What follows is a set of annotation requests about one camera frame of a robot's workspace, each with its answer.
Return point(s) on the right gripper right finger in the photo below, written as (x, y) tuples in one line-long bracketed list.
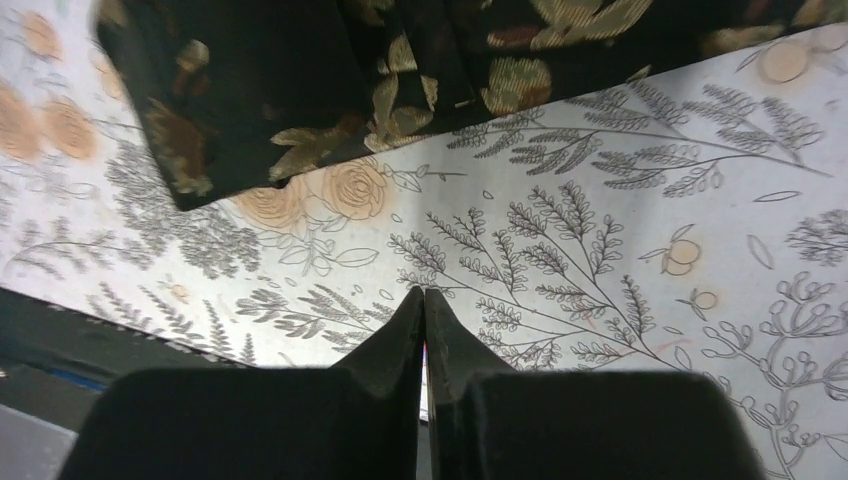
[(491, 421)]

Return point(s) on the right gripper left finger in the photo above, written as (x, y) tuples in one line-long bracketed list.
[(357, 419)]

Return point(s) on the dark floral necktie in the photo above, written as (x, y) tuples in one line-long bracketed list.
[(234, 95)]

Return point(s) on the floral table mat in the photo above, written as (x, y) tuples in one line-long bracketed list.
[(693, 220)]

